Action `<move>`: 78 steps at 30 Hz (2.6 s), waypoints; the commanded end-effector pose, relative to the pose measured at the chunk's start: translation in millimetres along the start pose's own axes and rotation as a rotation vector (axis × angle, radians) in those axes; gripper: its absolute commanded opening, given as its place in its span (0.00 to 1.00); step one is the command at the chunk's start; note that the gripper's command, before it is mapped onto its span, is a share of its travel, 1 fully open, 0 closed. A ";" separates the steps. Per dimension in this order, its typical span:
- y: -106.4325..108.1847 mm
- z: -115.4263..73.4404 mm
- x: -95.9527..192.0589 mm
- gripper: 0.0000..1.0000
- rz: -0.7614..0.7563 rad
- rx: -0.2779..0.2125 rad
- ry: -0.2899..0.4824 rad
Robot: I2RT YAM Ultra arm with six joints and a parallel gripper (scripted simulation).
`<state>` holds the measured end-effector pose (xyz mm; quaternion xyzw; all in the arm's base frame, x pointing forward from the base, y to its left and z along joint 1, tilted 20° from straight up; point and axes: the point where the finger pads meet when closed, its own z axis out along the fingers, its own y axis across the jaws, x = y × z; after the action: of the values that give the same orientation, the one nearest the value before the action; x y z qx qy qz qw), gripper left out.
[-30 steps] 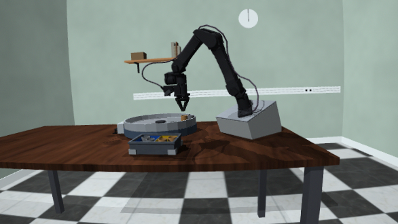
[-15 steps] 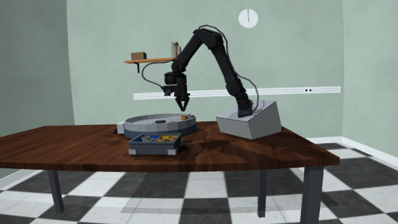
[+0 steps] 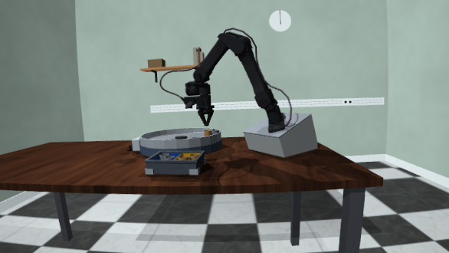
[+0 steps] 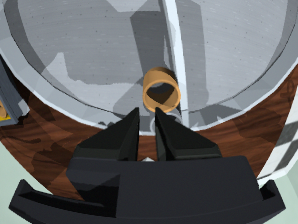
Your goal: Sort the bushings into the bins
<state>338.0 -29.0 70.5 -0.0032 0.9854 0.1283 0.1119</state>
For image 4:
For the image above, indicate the bronze bushing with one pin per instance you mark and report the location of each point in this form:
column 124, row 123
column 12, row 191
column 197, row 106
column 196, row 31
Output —
column 166, row 101
column 3, row 113

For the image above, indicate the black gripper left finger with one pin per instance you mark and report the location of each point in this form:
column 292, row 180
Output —
column 115, row 141

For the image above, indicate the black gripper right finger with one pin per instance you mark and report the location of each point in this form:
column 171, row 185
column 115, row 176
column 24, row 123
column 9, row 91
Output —
column 180, row 142

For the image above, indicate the grey divided tray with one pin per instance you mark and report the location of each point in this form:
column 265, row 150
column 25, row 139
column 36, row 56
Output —
column 9, row 95

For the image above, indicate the steel bushing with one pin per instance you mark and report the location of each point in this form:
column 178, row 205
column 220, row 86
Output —
column 175, row 112

